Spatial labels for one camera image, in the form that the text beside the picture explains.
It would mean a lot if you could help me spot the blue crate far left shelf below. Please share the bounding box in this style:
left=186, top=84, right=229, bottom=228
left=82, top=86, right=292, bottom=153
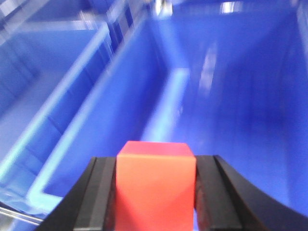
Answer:
left=0, top=20, right=114, bottom=214

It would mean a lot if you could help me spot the blue crate centre shelf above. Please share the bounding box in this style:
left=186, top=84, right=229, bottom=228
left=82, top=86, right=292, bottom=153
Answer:
left=28, top=0, right=308, bottom=231

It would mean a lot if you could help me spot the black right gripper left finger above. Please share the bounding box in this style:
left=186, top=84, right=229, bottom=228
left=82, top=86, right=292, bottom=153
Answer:
left=36, top=157, right=116, bottom=231

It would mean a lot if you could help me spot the blue crate shelf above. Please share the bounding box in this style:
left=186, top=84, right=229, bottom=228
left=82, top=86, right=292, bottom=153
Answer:
left=28, top=0, right=308, bottom=231
left=0, top=20, right=114, bottom=214

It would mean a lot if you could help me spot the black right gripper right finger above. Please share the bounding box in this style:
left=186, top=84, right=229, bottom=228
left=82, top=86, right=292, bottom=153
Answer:
left=195, top=155, right=308, bottom=231

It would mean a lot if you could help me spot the red cube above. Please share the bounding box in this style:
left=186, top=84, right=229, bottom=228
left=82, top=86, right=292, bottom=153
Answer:
left=115, top=141, right=196, bottom=231

